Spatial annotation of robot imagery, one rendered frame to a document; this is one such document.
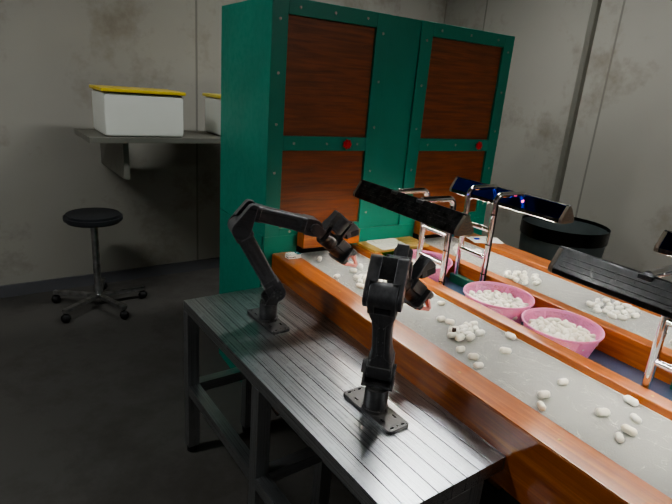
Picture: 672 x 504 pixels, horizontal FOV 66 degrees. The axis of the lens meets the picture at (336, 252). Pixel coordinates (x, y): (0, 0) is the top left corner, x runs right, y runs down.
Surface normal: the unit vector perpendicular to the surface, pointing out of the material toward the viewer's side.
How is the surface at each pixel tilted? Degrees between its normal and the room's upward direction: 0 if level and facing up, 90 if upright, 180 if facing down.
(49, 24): 90
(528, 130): 90
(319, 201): 90
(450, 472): 0
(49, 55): 90
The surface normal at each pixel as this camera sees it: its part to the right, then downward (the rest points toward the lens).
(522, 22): -0.81, 0.11
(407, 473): 0.07, -0.95
